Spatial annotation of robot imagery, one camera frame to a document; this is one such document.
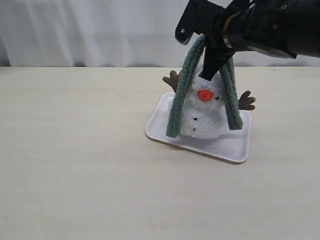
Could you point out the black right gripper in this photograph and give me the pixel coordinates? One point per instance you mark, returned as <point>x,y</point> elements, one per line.
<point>243,26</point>

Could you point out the green fuzzy scarf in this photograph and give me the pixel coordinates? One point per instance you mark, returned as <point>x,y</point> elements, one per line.
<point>181,81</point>

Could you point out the white plush snowman toy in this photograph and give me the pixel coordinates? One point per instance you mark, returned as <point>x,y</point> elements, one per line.
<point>203,111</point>

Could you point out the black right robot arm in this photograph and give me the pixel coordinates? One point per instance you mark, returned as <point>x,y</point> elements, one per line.
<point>302,27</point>

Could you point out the white rectangular tray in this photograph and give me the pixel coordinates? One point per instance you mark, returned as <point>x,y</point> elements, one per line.
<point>232,147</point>

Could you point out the white backdrop curtain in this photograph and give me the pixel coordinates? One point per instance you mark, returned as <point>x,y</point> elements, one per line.
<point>91,33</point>

